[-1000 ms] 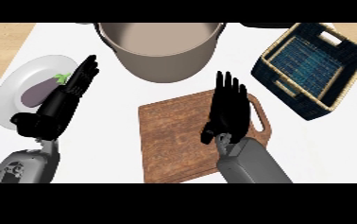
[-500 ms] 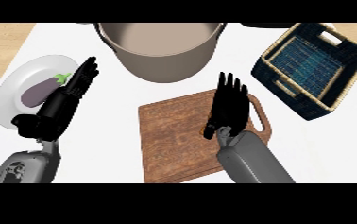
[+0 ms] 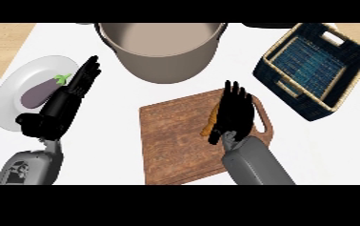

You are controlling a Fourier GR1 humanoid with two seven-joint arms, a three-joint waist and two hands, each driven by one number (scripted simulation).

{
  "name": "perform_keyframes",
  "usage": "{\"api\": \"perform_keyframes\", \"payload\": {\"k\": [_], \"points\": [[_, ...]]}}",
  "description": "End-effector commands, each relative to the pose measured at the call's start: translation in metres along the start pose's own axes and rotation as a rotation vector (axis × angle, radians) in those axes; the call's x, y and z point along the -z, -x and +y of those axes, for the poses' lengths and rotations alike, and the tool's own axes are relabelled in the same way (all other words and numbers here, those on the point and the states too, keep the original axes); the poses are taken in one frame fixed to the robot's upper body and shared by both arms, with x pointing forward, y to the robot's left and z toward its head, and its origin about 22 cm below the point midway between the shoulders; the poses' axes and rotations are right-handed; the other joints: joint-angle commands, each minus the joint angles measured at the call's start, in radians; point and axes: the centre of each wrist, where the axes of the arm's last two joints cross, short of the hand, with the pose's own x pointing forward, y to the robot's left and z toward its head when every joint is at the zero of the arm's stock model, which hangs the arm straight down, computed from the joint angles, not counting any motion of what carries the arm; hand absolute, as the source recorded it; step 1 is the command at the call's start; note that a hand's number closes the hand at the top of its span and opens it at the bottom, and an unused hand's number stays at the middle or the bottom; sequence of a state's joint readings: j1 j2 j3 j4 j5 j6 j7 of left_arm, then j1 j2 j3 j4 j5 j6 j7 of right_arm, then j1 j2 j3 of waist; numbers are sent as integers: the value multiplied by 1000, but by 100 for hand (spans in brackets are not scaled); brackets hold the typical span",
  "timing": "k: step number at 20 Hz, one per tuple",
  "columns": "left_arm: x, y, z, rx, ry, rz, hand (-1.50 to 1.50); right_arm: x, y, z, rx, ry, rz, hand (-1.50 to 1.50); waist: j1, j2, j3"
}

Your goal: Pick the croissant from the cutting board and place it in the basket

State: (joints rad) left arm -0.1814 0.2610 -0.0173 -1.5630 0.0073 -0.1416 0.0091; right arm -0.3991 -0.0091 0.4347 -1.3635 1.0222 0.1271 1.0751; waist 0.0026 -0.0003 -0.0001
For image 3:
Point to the purple eggplant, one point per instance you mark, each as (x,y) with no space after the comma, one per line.
(40,93)

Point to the dark blue wicker basket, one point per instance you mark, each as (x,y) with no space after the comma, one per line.
(307,71)

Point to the brown wooden cutting board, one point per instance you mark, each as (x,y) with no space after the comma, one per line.
(187,140)

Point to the white plate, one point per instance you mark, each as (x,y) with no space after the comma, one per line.
(17,80)

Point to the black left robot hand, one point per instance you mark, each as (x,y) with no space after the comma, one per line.
(63,104)

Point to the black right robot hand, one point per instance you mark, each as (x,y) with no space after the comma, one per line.
(233,112)

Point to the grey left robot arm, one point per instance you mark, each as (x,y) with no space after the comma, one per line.
(28,166)

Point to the golden brown croissant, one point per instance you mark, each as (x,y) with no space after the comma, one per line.
(211,121)

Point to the large grey pot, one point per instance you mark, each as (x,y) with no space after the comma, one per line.
(161,55)

